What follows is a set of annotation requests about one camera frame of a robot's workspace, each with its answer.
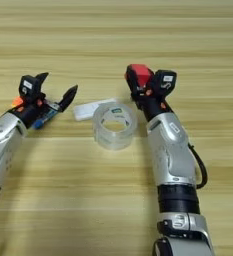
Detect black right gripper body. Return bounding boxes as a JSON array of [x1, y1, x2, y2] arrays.
[[131, 87, 174, 123]]

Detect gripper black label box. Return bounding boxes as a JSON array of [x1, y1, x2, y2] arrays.
[[153, 69, 178, 98], [18, 75, 44, 100]]

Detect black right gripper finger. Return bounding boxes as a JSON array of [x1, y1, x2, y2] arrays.
[[124, 64, 146, 96]]

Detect clear tape roll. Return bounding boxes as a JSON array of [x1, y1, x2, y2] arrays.
[[92, 101, 138, 151]]

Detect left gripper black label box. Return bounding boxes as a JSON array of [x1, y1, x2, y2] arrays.
[[18, 75, 44, 100]]

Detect red cube block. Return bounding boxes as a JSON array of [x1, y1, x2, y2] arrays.
[[127, 63, 155, 88]]

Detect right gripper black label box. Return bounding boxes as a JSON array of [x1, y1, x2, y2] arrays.
[[153, 69, 178, 98]]

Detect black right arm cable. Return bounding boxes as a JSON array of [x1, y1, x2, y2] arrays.
[[187, 143, 208, 190]]

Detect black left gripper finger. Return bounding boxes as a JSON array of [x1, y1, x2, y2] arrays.
[[57, 84, 79, 113], [34, 72, 50, 89]]

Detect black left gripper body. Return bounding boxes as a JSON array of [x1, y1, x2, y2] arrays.
[[11, 95, 62, 130]]

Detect blue glue stick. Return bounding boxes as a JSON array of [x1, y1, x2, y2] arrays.
[[32, 108, 61, 130]]

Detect multicolour puzzle cube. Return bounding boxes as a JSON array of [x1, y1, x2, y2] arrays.
[[11, 95, 24, 108]]

